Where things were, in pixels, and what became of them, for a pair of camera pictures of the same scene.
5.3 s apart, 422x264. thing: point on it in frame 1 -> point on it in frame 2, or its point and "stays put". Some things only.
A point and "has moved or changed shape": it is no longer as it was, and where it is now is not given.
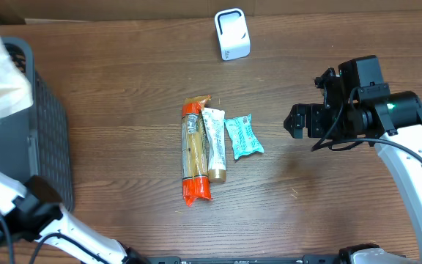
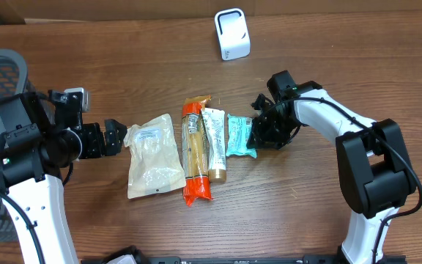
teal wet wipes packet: [244, 141] has moved or changed shape
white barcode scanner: [233, 34] stays put
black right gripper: [313, 112] -> [268, 140]
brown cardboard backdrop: [68, 9] stays put
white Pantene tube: [215, 124] stays put
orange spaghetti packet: [195, 165] stays put
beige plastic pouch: [2, 86] -> [155, 166]
